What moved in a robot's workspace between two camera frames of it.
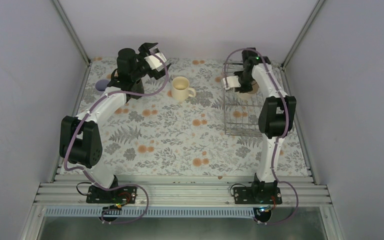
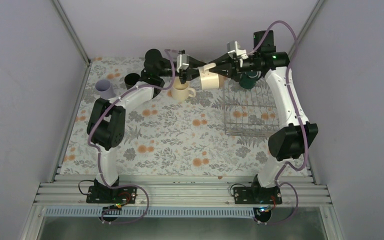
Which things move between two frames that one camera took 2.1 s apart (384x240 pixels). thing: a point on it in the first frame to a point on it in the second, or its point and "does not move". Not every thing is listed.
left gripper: x=144 y=49 to x=190 y=74
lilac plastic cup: x=101 y=85 does not move
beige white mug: x=255 y=86 to x=210 y=80
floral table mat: x=176 y=126 does not move
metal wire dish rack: x=243 y=115 does not move
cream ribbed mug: x=180 y=90 does not move
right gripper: x=249 y=88 to x=233 y=68
